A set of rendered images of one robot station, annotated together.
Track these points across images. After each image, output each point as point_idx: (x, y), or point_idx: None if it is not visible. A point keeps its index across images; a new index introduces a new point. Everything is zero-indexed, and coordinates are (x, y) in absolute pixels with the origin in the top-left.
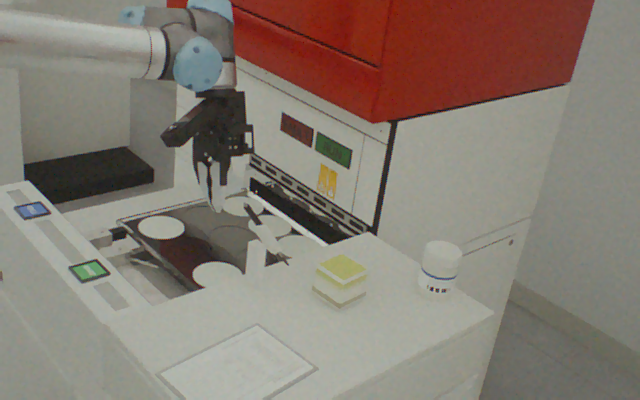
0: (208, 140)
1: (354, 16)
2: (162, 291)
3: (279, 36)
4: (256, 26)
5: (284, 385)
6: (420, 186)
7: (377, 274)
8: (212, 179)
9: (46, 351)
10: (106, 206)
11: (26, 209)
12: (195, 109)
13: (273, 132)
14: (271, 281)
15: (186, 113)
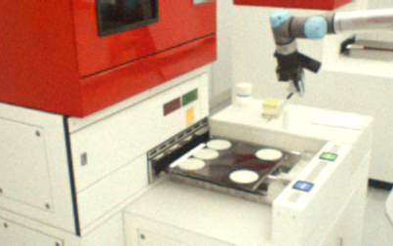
0: (300, 67)
1: (206, 16)
2: None
3: (175, 53)
4: (161, 58)
5: (334, 114)
6: None
7: (245, 112)
8: (302, 82)
9: (328, 230)
10: (205, 231)
11: (305, 186)
12: (300, 58)
13: (159, 122)
14: (279, 126)
15: (301, 61)
